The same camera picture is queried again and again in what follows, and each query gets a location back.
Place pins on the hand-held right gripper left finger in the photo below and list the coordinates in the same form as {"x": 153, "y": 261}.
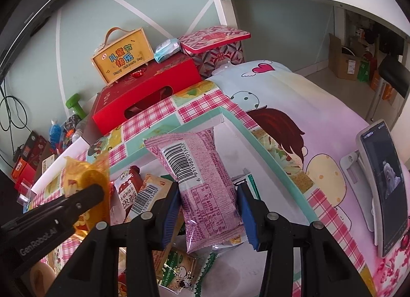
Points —
{"x": 171, "y": 217}

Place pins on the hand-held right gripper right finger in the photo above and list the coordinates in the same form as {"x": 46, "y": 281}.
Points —
{"x": 248, "y": 220}

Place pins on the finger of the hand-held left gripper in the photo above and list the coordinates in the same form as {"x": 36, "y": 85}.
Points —
{"x": 83, "y": 197}

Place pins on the yellow bread packet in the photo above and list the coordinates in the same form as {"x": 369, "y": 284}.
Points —
{"x": 83, "y": 175}

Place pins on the orange barcode snack packet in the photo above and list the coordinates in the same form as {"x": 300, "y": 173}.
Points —
{"x": 147, "y": 194}

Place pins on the dark red biscuit packet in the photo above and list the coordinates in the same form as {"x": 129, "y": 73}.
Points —
{"x": 125, "y": 194}

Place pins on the pink snack packet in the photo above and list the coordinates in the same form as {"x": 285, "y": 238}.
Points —
{"x": 205, "y": 188}

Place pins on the green white cow packet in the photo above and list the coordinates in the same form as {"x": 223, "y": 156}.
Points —
{"x": 179, "y": 271}

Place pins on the white snack packet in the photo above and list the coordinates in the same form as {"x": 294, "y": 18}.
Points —
{"x": 224, "y": 247}

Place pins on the clear plastic box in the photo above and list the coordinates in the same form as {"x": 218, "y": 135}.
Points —
{"x": 24, "y": 194}

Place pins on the white board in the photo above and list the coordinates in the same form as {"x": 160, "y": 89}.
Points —
{"x": 64, "y": 153}

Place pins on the orange packaging box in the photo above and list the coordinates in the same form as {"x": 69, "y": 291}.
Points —
{"x": 22, "y": 169}

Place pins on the colourful toy pack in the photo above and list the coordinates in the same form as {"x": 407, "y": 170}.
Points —
{"x": 70, "y": 128}

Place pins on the blue bottle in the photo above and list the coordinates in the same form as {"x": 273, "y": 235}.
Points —
{"x": 54, "y": 132}

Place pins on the dark printed box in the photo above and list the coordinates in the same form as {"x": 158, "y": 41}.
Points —
{"x": 33, "y": 145}

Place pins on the green dumbbell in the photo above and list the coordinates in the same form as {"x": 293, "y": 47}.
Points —
{"x": 75, "y": 104}

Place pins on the red gift box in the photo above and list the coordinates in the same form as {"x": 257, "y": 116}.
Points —
{"x": 128, "y": 104}

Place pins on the white phone stand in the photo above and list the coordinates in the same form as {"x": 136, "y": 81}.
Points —
{"x": 355, "y": 162}

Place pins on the cartoon printed bedsheet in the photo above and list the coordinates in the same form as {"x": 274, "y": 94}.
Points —
{"x": 288, "y": 98}

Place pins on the smartphone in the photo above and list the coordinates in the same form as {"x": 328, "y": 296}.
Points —
{"x": 381, "y": 188}

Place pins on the yellow carry box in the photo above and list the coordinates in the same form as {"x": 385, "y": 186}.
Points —
{"x": 125, "y": 56}

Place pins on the light blue wipes pack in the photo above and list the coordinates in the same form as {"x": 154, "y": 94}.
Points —
{"x": 166, "y": 49}

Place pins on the pink patterned box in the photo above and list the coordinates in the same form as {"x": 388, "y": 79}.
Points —
{"x": 217, "y": 47}

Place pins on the brown cardboard box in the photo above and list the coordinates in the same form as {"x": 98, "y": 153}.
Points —
{"x": 344, "y": 63}

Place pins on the green bag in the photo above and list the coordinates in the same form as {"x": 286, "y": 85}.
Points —
{"x": 363, "y": 72}

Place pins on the black chair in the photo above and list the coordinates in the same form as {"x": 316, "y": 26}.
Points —
{"x": 394, "y": 74}

